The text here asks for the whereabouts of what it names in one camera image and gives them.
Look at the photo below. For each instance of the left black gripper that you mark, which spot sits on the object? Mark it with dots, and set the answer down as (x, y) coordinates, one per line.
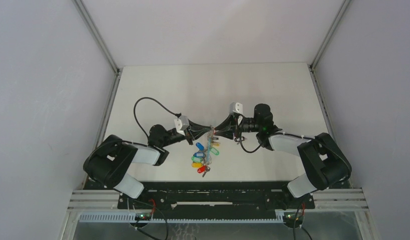
(194, 131)

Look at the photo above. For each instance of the blue keyring with keys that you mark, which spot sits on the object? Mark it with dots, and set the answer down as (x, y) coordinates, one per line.
(202, 159)

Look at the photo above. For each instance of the white slotted cable duct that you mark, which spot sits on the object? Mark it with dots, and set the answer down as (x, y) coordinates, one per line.
(120, 217)

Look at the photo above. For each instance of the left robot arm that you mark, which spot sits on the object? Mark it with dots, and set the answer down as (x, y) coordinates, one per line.
(108, 164)

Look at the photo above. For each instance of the black mounting base rail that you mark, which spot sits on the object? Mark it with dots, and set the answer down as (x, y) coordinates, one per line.
(232, 200)

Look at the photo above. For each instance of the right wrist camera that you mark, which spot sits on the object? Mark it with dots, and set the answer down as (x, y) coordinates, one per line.
(236, 108)

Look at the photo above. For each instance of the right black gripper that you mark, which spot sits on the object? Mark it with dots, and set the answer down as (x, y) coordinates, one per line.
(227, 128)

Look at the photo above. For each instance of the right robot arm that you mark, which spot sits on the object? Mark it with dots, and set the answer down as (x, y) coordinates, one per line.
(323, 161)

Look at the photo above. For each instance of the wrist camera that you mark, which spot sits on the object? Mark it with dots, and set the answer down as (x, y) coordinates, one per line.
(182, 124)
(236, 108)

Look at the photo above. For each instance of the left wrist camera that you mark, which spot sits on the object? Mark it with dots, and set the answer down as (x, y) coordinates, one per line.
(182, 124)

